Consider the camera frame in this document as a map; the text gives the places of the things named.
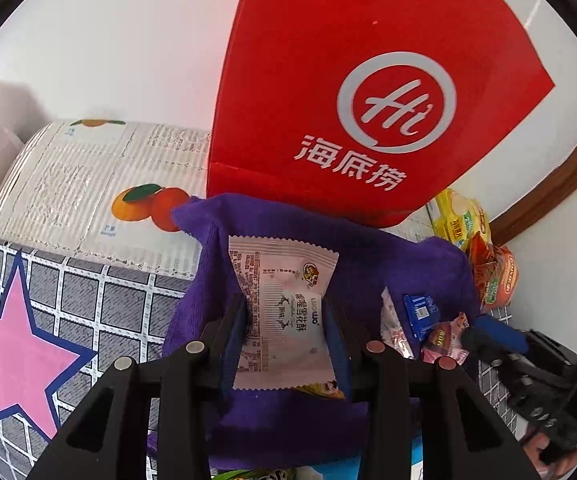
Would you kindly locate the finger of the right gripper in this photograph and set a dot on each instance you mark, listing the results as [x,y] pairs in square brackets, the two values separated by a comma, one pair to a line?
[488,354]
[501,334]

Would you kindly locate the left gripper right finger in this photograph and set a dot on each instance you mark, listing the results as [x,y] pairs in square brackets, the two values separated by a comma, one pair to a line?
[463,437]

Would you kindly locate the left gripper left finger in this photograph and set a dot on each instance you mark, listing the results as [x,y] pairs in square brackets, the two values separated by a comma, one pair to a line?
[106,436]

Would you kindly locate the red panda snack packet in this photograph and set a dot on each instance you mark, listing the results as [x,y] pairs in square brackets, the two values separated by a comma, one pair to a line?
[445,340]

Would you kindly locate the blue snack packet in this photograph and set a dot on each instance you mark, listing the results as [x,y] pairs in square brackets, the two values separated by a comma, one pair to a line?
[422,315]

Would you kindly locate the green snack packet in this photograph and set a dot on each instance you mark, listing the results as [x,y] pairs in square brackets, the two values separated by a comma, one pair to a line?
[257,474]

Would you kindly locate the pink white pastry packet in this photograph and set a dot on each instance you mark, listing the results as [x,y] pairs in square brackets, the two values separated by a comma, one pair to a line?
[284,282]

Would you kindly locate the pink cartoon snack packet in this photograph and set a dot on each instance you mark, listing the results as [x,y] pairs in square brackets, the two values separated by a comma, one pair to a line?
[392,331]

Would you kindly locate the yellow snack packet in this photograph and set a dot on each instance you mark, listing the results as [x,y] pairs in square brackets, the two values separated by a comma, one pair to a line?
[325,390]

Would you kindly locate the person's right hand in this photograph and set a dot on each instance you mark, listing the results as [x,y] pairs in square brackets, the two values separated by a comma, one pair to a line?
[536,442]

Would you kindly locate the orange chips bag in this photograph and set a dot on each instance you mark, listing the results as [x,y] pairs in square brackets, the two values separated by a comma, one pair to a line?
[495,273]

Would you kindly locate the pink star sticker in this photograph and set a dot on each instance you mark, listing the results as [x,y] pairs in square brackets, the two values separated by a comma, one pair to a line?
[34,363]

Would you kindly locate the yellow chips bag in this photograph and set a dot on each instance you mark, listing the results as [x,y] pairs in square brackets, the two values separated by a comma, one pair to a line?
[458,219]

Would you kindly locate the blue rectangular box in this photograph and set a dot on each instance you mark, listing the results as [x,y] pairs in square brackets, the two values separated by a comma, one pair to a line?
[349,469]

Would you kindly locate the purple towel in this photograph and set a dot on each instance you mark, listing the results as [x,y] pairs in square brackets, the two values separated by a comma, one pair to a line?
[290,428]

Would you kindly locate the white fruit print mat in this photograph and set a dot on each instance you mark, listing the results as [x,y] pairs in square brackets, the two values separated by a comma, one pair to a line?
[99,190]

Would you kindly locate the red paper shopping bag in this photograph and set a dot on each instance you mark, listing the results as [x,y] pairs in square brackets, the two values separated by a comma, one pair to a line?
[367,109]

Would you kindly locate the brown wooden door frame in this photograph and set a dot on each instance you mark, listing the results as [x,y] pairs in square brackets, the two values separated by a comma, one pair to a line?
[558,185]

